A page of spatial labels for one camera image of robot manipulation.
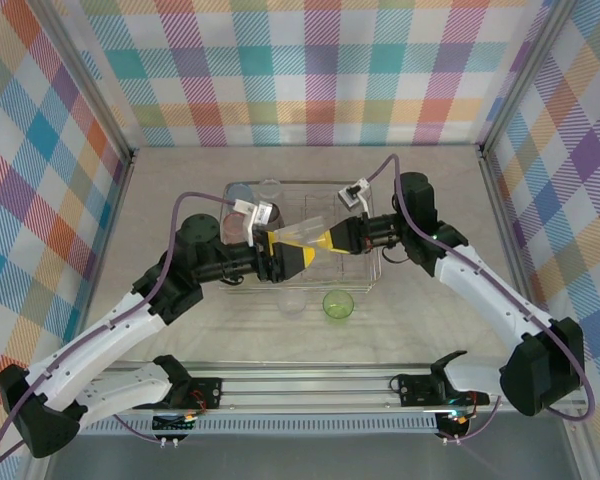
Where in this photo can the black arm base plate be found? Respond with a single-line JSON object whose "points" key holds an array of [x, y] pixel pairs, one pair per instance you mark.
{"points": [[415, 390], [207, 392]]}

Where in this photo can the blue translucent plastic cup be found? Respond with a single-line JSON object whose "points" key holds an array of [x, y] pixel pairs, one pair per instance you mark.
{"points": [[239, 192]]}

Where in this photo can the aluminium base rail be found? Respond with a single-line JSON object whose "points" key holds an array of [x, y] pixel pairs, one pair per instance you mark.
{"points": [[305, 385]]}

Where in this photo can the clear plastic tumbler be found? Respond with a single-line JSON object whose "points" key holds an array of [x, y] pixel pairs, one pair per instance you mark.
{"points": [[270, 188], [292, 305]]}

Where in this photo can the bright green small cup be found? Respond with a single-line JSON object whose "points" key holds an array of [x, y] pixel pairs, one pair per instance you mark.
{"points": [[338, 305]]}

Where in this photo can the red translucent plastic cup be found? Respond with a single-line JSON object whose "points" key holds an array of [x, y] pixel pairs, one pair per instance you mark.
{"points": [[232, 226]]}

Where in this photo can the aluminium frame post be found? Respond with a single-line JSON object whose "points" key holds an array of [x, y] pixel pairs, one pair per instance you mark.
{"points": [[82, 75], [525, 75]]}

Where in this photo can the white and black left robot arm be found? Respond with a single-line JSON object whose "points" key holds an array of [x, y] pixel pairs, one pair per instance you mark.
{"points": [[105, 335]]}

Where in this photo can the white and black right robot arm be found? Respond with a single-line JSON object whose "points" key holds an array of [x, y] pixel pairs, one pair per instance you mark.
{"points": [[490, 290]]}

